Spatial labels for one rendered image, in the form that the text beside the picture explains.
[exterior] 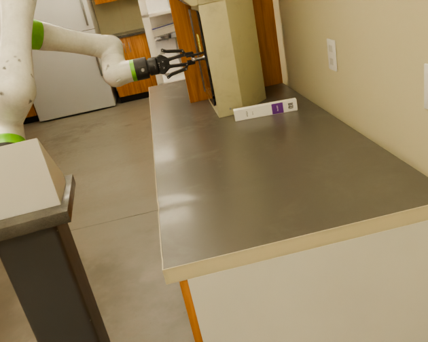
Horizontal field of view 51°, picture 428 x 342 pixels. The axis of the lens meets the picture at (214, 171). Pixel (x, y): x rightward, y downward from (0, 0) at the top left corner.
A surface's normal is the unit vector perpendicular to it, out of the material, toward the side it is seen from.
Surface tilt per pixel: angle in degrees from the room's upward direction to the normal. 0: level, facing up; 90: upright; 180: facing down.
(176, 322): 0
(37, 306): 90
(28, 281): 90
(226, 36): 90
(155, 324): 0
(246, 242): 0
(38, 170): 90
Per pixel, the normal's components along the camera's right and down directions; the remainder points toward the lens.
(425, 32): -0.97, 0.22
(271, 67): 0.14, 0.36
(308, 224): -0.18, -0.90
